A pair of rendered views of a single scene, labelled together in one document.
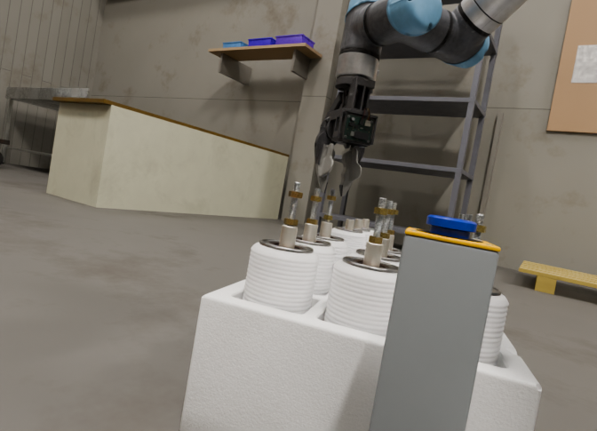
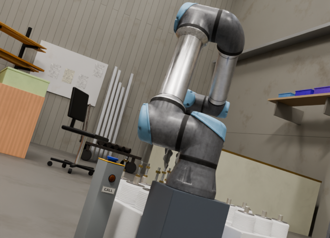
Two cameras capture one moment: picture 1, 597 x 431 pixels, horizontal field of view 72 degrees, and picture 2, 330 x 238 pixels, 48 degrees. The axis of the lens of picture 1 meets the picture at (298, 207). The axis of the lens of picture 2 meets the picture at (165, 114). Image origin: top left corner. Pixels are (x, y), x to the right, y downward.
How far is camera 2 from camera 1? 1.20 m
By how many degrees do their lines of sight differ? 39
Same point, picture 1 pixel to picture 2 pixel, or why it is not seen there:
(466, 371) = (97, 188)
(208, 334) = not seen: hidden behind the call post
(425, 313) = (96, 175)
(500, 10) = (214, 97)
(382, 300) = (127, 192)
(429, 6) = (187, 97)
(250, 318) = not seen: hidden behind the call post
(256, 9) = (311, 67)
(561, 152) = not seen: outside the picture
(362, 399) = (110, 218)
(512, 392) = (135, 215)
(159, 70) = (242, 114)
